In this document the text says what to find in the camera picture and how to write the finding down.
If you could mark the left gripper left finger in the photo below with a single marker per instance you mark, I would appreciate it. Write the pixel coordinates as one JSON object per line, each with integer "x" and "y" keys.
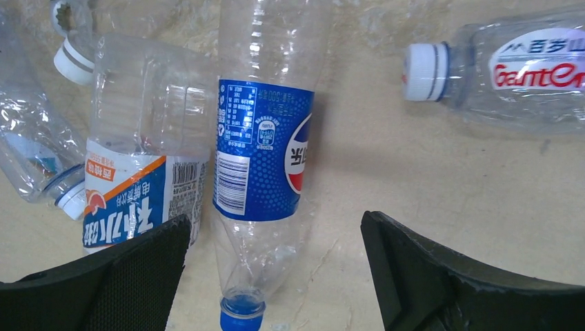
{"x": 128, "y": 286}

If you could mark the red handled adjustable wrench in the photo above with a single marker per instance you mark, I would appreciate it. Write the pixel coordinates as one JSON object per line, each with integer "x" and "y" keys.
{"x": 69, "y": 15}

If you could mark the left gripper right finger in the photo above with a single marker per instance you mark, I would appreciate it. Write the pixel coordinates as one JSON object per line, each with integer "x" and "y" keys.
{"x": 423, "y": 285}

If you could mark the small clear bottle far left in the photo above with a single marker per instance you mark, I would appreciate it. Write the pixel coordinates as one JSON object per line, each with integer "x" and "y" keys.
{"x": 42, "y": 155}

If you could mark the Pepsi bottle blue cap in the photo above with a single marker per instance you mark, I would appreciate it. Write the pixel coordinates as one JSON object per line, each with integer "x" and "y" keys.
{"x": 270, "y": 58}

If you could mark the clear bottle blue-orange label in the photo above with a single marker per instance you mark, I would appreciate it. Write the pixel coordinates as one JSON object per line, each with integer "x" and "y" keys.
{"x": 148, "y": 148}

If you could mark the clear bottle red logo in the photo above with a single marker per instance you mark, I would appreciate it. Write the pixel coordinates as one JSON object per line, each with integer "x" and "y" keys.
{"x": 522, "y": 72}

